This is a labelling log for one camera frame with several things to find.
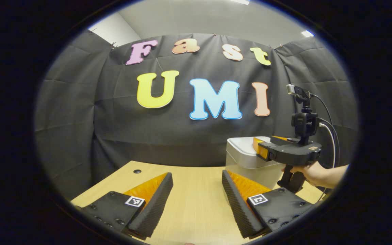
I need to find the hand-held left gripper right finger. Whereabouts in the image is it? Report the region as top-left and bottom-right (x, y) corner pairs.
(222, 169), (317, 239)

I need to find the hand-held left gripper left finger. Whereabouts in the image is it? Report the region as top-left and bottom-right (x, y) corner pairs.
(72, 172), (174, 240)

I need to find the white desktop garbage bin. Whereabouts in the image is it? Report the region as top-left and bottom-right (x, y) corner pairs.
(226, 136), (285, 205)

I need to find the wooden desktop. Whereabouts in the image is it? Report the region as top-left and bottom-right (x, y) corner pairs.
(71, 161), (326, 245)

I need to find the black backdrop cloth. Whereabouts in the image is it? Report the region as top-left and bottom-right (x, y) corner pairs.
(34, 32), (359, 201)

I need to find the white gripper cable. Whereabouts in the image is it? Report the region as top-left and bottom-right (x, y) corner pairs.
(318, 122), (337, 201)

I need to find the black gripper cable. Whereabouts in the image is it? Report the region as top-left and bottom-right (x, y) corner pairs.
(310, 94), (341, 169)

